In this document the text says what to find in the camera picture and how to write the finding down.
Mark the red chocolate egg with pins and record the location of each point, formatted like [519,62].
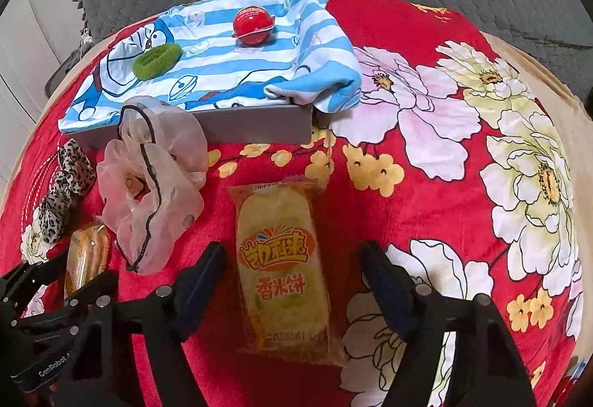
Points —
[252,25]

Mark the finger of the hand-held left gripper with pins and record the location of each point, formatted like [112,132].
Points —
[92,286]
[28,275]

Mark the grey box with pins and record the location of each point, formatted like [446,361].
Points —
[259,124]

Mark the red floral blanket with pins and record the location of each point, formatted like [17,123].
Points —
[417,212]

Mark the green fuzzy scrunchie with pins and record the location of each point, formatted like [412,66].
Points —
[143,70]

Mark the blue striped cartoon cloth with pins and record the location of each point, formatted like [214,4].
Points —
[222,64]

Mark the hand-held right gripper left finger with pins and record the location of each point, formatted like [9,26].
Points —
[204,277]

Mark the yellow rice cracker packet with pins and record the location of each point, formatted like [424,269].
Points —
[282,268]
[85,249]

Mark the sheer beige scrunchie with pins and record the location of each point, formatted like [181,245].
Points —
[171,203]

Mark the leopard print scrunchie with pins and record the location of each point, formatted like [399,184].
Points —
[60,203]

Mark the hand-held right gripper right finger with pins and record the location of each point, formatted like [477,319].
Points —
[384,282]

